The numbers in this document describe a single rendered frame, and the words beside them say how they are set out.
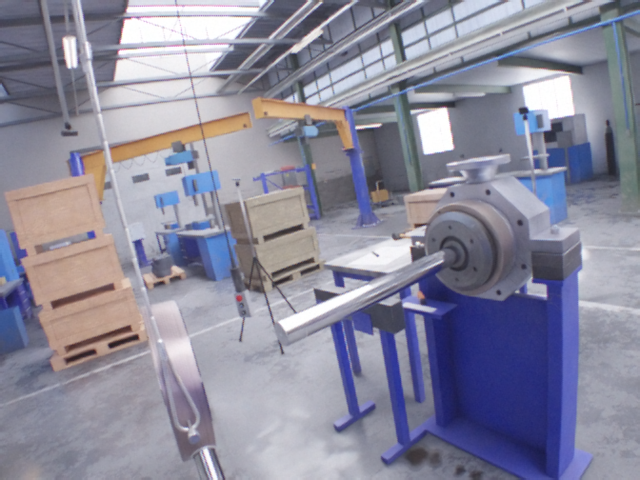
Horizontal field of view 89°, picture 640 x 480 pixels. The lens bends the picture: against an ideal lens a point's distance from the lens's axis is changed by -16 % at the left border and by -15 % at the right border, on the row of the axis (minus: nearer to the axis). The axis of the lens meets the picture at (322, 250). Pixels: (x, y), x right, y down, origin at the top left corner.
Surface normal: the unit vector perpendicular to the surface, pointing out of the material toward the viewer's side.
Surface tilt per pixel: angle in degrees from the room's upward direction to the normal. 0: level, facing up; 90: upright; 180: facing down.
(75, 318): 90
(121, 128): 90
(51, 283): 90
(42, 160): 90
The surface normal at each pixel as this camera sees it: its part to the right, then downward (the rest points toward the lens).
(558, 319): -0.80, 0.28
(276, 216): 0.65, 0.02
